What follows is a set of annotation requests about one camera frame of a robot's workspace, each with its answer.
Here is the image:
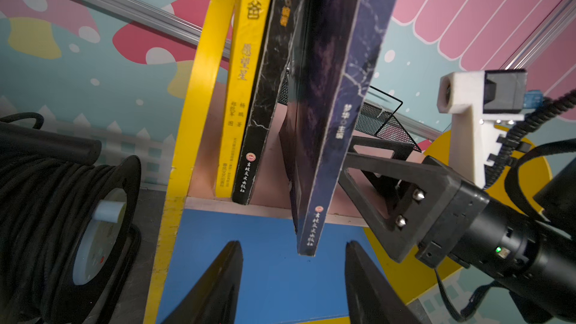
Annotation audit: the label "yellow bookshelf pink blue shelves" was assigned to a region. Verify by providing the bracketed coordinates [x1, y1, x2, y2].
[142, 0, 554, 324]

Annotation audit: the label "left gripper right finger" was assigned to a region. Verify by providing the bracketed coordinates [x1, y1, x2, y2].
[345, 241, 420, 324]

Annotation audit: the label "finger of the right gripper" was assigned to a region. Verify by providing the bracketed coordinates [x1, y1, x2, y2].
[348, 136, 413, 161]
[339, 153, 461, 263]

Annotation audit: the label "old man cover book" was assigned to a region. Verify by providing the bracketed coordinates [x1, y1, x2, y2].
[279, 0, 397, 257]

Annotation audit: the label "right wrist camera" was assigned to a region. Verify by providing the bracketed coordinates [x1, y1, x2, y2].
[437, 69, 544, 189]

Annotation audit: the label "black cable reel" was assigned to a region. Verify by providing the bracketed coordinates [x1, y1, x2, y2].
[1, 112, 142, 323]

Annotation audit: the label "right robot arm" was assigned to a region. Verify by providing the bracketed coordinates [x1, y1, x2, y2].
[339, 130, 575, 323]

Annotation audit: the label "yellow cartoon cover book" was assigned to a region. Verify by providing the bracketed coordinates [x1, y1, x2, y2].
[214, 0, 271, 198]

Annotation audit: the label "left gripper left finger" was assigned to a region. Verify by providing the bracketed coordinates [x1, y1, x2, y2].
[164, 241, 243, 324]

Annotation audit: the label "black wire mesh basket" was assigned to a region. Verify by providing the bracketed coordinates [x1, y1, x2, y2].
[277, 65, 421, 165]

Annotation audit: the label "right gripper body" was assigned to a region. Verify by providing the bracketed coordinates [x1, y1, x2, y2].
[433, 176, 563, 279]

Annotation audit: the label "black antler cover book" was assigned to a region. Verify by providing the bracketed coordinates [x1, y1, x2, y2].
[232, 0, 304, 205]

